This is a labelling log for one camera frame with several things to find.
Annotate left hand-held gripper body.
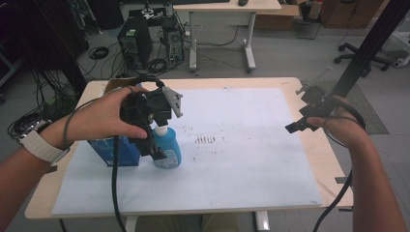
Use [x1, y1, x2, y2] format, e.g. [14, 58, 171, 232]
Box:
[120, 85, 185, 131]

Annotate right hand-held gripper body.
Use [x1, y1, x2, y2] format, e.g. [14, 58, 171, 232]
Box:
[295, 84, 339, 120]

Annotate blue liquid bottle white cap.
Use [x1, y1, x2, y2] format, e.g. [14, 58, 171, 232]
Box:
[151, 125, 183, 169]

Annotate blue cardboard box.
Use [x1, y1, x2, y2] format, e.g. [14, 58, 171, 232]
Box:
[87, 77, 143, 167]

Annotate person's right hand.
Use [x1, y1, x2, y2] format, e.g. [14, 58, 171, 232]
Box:
[306, 95, 370, 149]

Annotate person's left hand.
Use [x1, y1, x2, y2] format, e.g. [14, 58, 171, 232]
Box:
[47, 86, 149, 150]

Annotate dark floor mat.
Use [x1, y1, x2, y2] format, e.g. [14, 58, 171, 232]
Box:
[303, 80, 390, 135]

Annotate small black computer tower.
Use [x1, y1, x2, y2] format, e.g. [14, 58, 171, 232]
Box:
[161, 27, 186, 63]

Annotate large black computer tower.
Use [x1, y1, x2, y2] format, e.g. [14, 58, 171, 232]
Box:
[116, 15, 153, 71]

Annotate white table mat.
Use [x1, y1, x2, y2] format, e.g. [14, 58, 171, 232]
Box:
[51, 87, 323, 217]

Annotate black metal pole stand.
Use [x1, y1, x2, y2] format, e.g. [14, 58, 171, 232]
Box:
[332, 0, 410, 100]

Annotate open brown cardboard box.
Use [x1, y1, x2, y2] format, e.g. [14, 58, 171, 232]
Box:
[254, 4, 303, 32]

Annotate wooden cabinet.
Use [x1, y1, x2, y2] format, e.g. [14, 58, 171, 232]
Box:
[318, 0, 385, 29]

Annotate white band wristwatch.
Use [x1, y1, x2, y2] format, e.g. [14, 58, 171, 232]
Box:
[18, 120, 71, 165]

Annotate white desk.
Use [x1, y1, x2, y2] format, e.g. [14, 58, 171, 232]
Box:
[172, 0, 283, 73]

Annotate coiled cable beside towers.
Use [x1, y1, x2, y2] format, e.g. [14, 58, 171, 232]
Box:
[146, 58, 169, 73]

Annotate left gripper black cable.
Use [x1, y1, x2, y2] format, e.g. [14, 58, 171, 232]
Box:
[110, 74, 167, 232]

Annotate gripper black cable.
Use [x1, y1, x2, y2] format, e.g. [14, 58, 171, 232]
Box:
[110, 74, 167, 232]
[311, 96, 366, 232]

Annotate small coiled black cable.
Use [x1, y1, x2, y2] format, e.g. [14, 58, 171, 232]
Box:
[88, 45, 110, 61]

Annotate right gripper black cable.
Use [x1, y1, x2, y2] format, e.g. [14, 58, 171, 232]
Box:
[311, 96, 366, 232]

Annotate tangled black floor cables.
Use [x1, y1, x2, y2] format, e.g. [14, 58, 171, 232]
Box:
[7, 69, 80, 153]

